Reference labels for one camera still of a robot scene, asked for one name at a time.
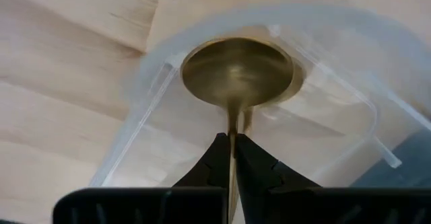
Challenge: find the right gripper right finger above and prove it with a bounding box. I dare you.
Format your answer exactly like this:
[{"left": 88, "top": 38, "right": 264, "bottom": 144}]
[{"left": 235, "top": 133, "right": 431, "bottom": 224}]

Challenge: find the gold spoon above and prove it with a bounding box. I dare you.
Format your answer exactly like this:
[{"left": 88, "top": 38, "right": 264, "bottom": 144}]
[{"left": 180, "top": 36, "right": 296, "bottom": 224}]

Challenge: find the clear shallow plastic container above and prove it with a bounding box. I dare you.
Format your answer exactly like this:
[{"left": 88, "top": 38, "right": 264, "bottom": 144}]
[{"left": 89, "top": 1, "right": 431, "bottom": 188}]

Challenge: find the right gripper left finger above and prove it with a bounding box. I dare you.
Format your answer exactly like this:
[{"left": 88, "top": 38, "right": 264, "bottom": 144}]
[{"left": 53, "top": 132, "right": 232, "bottom": 224}]

